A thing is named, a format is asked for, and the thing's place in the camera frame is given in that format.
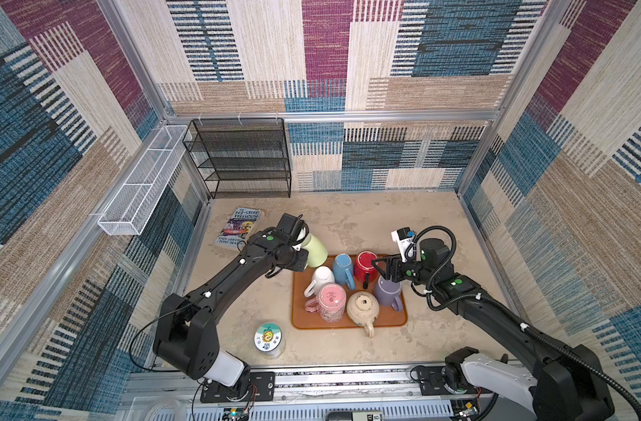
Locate white wire mesh basket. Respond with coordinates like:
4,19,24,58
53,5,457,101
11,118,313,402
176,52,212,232
98,126,188,236

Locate black corrugated cable conduit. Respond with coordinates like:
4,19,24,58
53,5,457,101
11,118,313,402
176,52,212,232
404,225,641,421

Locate blue dotted mug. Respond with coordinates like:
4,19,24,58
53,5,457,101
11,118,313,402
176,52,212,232
333,254,356,289

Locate black wire shelf rack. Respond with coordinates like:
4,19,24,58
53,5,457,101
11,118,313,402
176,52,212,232
184,118,292,199

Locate light green mug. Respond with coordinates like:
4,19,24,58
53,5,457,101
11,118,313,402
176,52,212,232
300,233,329,268

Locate white mug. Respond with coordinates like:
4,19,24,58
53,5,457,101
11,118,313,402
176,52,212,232
304,266,336,298

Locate beige ceramic teapot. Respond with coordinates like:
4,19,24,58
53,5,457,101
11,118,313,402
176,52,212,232
346,291,380,339

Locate pink ghost mug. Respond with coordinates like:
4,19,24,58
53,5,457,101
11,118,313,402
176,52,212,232
305,283,347,323

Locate paperback book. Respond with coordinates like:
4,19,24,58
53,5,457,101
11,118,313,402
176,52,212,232
214,207,262,251

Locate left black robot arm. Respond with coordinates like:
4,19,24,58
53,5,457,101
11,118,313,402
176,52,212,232
153,213,309,395

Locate brown plastic tray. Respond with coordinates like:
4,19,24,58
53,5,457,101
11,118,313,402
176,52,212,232
291,268,408,330

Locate purple mug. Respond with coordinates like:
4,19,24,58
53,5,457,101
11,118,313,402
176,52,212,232
373,276,404,312

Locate clear jar green lid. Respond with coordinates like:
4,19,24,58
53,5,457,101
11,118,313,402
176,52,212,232
254,322,285,358

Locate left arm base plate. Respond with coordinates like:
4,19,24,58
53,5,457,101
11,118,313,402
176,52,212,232
199,370,276,403

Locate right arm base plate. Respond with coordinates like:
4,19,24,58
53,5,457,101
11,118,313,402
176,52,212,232
409,364,478,396

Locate red mug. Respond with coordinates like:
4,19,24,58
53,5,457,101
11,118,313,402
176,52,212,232
354,251,378,289

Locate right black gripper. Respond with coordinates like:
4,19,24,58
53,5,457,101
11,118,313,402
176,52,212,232
370,252,435,287

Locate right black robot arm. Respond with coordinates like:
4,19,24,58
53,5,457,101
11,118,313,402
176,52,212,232
373,228,626,420

